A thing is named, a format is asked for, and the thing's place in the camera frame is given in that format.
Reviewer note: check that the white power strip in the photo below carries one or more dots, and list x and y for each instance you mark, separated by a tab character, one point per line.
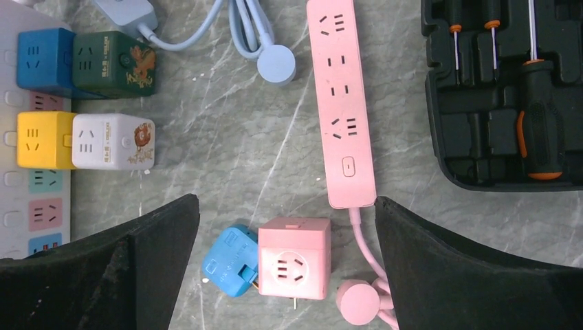
35	202

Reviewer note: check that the dark green cube socket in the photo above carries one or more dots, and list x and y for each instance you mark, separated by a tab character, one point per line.
113	65

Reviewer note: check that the blue cube socket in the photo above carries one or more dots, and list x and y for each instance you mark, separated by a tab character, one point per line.
44	63

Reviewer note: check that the light blue plug adapter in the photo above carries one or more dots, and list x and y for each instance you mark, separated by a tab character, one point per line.
232	263

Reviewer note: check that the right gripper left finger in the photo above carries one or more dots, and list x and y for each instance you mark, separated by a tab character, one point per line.
126	277

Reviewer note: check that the orange black screwdriver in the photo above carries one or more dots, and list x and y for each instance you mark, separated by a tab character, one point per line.
540	129

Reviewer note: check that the pink power strip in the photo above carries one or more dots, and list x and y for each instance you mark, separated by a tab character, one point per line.
346	144

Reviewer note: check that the light blue power strip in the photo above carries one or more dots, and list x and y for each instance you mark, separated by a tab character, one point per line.
250	28

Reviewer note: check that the yellow cube socket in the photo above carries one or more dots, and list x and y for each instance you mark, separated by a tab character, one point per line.
44	140

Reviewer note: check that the pink cube socket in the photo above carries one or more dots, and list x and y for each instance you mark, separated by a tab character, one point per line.
294	258

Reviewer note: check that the white cube socket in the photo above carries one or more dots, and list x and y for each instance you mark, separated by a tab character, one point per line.
112	141

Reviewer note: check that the black tool case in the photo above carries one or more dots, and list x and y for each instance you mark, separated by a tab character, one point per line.
472	90

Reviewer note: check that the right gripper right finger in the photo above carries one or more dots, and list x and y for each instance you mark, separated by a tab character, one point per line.
439	279

